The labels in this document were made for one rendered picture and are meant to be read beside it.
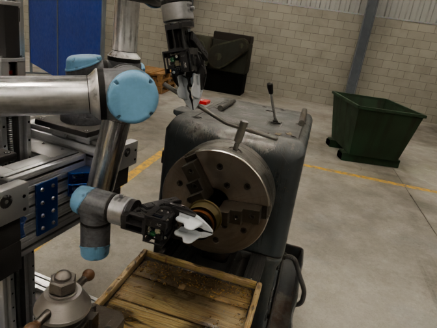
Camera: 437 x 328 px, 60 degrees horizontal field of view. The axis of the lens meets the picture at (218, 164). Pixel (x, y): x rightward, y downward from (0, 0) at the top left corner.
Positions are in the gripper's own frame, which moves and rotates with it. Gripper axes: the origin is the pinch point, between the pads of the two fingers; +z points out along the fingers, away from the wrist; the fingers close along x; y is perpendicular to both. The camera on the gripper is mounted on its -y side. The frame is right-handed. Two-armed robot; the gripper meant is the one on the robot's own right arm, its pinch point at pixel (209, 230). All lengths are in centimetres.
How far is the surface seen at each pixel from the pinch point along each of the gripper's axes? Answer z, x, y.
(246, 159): 3.2, 13.9, -17.4
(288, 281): 22, -55, -69
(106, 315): -9.6, -6.3, 28.7
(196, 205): -5.1, 3.4, -3.9
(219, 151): -4.0, 15.0, -15.0
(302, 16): -86, 107, -1018
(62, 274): -10.0, 10.2, 40.1
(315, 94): -8, -89, -1023
